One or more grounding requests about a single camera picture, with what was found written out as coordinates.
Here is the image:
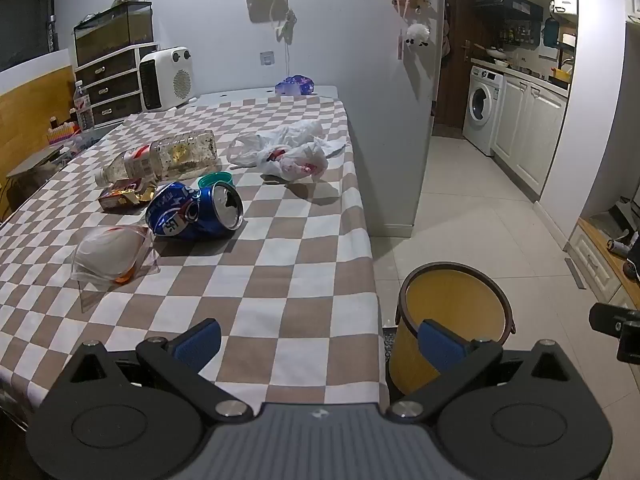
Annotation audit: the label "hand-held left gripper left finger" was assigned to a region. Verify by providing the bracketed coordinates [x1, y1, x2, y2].
[42, 318, 253, 425]

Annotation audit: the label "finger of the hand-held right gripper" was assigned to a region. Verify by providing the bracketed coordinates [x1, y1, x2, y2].
[589, 302, 627, 334]

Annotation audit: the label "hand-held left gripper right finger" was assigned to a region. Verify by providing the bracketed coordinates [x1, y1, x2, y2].
[387, 319, 597, 425]

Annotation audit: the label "yellow bin with brown rim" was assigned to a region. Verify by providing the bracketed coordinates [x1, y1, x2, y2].
[389, 261, 516, 396]

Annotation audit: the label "clear plastic packet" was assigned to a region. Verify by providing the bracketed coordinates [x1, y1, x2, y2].
[70, 224, 162, 311]

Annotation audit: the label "crushed blue drink can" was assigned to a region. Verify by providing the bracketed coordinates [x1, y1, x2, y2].
[145, 181, 245, 242]

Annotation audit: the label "snack wrapper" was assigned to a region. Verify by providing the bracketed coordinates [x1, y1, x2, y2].
[97, 178, 159, 214]

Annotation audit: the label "teal plastic lid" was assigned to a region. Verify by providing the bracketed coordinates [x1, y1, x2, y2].
[196, 172, 234, 191]

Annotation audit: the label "clear plastic bottle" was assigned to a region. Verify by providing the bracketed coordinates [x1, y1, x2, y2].
[94, 129, 222, 187]

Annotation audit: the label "white red printed plastic bag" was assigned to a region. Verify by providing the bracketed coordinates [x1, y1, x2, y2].
[227, 132, 331, 182]

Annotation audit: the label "white lower kitchen cabinets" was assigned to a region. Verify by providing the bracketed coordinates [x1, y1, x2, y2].
[491, 71, 571, 197]

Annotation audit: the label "white washing machine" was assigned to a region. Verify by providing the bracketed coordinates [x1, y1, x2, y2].
[462, 66, 505, 156]

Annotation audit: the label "grey flat box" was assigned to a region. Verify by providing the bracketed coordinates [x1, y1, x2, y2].
[5, 144, 76, 177]

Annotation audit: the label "upright water bottle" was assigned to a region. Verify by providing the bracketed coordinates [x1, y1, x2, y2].
[74, 80, 96, 132]

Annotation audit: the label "white fan heater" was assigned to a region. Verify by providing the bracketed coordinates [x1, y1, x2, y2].
[139, 46, 195, 112]

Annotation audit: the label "white drawer cabinet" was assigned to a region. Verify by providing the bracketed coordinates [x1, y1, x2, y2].
[75, 42, 159, 129]

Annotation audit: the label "purple plastic bag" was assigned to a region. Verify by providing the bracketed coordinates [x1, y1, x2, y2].
[275, 74, 315, 97]

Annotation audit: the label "brown wooden door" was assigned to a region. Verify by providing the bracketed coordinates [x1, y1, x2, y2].
[433, 0, 476, 137]

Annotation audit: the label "white plush toy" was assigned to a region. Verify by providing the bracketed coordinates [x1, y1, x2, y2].
[404, 22, 432, 49]

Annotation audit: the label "black kitchen shelf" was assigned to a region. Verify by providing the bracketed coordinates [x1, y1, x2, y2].
[475, 0, 544, 47]

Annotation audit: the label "glass fish tank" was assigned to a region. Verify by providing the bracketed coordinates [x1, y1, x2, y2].
[73, 1, 154, 67]

